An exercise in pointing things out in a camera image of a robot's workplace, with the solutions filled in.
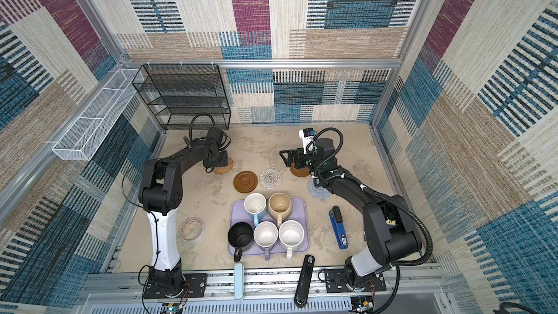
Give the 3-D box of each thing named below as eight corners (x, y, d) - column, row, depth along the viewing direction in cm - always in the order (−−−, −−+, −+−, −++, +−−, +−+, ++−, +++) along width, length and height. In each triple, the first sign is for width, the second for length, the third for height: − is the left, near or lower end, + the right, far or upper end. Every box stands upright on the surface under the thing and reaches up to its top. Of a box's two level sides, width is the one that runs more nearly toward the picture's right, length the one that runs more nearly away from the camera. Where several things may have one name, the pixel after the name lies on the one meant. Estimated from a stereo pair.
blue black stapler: (337, 250, 82) (340, 246, 78) (328, 211, 92) (330, 206, 88) (348, 248, 82) (351, 245, 79) (337, 210, 92) (339, 205, 88)
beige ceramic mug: (279, 230, 85) (278, 223, 79) (264, 208, 91) (262, 200, 85) (298, 217, 89) (299, 209, 83) (282, 196, 94) (282, 187, 88)
